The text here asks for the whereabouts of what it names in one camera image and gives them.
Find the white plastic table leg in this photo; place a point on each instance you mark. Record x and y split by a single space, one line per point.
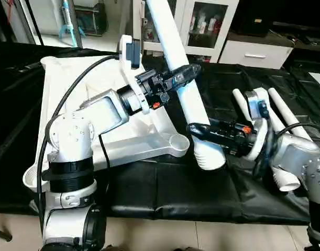
286 180
272 117
196 115
290 110

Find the white drawer unit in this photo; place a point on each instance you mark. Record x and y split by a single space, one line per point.
254 52

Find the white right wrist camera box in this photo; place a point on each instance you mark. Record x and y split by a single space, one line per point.
256 107

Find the black metal table leg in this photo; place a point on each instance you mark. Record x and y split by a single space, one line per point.
1 234

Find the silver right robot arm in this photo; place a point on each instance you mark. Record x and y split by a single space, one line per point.
301 162

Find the black table mat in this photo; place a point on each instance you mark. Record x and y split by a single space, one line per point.
165 193

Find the white plastic table top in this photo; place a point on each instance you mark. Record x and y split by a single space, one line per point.
144 144

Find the white glass door cabinet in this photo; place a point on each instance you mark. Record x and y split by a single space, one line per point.
201 26

